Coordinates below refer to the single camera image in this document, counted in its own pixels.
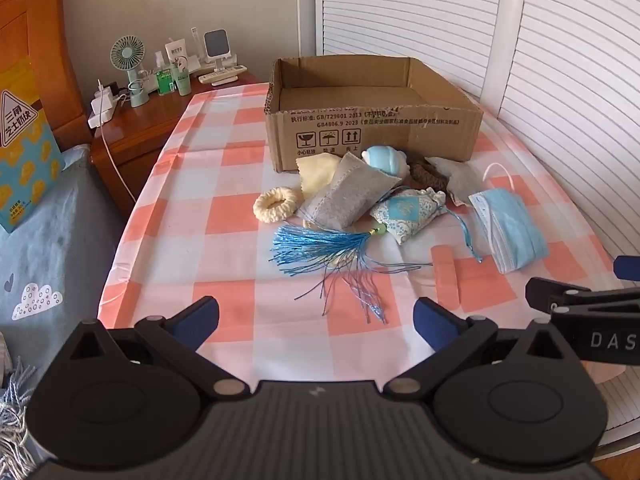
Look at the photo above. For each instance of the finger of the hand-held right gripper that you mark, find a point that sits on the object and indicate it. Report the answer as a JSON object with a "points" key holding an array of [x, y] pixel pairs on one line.
{"points": [[629, 267], [545, 292]]}

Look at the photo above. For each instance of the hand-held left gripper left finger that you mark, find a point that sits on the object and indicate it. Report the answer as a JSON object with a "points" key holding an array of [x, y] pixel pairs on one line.
{"points": [[196, 317]]}

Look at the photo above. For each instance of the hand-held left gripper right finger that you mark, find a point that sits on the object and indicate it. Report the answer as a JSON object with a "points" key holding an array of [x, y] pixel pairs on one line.
{"points": [[434, 321]]}

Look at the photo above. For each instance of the blue face mask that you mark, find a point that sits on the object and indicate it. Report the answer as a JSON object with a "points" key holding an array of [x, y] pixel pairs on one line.
{"points": [[512, 230]]}

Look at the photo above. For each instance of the cream scrunchie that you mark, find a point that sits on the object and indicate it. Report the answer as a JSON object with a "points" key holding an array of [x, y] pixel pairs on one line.
{"points": [[264, 210]]}

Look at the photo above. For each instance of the small grey sachet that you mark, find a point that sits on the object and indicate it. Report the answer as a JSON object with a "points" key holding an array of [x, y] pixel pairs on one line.
{"points": [[461, 180]]}

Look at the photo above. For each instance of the large grey mesh sachet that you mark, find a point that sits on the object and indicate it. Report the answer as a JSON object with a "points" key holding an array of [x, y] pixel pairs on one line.
{"points": [[340, 197]]}

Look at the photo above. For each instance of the yellow cloth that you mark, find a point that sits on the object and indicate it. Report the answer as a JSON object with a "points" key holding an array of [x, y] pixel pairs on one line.
{"points": [[315, 176]]}

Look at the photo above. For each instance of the cardboard box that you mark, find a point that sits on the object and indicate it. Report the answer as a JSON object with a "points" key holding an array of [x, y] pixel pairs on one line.
{"points": [[375, 132]]}

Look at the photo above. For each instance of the pink checkered tablecloth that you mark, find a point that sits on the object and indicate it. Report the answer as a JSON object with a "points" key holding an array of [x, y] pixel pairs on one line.
{"points": [[225, 260]]}

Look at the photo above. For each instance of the floral sachet with blue tassel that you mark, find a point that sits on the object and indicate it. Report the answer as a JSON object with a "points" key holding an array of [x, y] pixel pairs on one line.
{"points": [[407, 212]]}

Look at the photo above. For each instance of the brown scrunchie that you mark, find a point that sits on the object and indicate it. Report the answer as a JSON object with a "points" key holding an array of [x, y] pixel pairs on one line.
{"points": [[425, 176]]}

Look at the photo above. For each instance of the grey-blue bedsheet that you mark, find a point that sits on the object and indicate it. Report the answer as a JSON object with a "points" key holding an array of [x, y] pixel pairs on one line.
{"points": [[55, 240]]}

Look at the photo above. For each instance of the blue plush toy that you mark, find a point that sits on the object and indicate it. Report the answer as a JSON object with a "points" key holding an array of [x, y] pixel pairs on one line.
{"points": [[385, 161]]}

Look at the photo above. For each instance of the wide white louvered door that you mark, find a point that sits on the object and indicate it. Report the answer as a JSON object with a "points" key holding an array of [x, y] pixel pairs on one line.
{"points": [[575, 85]]}

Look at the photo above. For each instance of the wooden nightstand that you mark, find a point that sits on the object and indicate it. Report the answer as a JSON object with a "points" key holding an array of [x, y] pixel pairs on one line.
{"points": [[145, 130]]}

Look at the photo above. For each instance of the grey fringed blanket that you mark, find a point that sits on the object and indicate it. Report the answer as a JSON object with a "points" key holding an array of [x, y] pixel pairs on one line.
{"points": [[15, 400]]}

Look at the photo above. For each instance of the white power strip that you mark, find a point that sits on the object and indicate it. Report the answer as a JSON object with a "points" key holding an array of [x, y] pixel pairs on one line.
{"points": [[102, 115]]}

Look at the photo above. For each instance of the yellow and blue box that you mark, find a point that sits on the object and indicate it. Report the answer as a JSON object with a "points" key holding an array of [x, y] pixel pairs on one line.
{"points": [[25, 170]]}

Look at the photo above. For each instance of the white charger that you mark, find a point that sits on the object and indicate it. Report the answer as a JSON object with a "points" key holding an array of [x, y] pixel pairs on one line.
{"points": [[106, 97]]}

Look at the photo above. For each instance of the green spray bottle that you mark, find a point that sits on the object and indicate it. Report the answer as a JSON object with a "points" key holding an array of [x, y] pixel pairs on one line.
{"points": [[162, 80]]}

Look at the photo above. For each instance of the white remote control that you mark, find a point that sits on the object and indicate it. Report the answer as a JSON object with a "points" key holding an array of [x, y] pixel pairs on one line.
{"points": [[220, 77]]}

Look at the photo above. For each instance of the white tube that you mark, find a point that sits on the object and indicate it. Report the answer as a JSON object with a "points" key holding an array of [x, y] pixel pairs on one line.
{"points": [[176, 52]]}

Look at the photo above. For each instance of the white phone stand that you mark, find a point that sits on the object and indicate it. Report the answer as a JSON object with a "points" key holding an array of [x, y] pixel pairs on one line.
{"points": [[217, 45]]}

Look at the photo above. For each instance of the green desk fan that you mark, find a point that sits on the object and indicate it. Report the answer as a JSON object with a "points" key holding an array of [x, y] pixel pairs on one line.
{"points": [[127, 52]]}

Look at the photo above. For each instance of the narrow white louvered door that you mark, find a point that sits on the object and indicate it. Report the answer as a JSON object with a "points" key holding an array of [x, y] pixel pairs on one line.
{"points": [[410, 10]]}

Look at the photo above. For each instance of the wooden headboard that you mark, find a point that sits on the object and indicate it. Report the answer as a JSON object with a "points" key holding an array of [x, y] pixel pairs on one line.
{"points": [[45, 35]]}

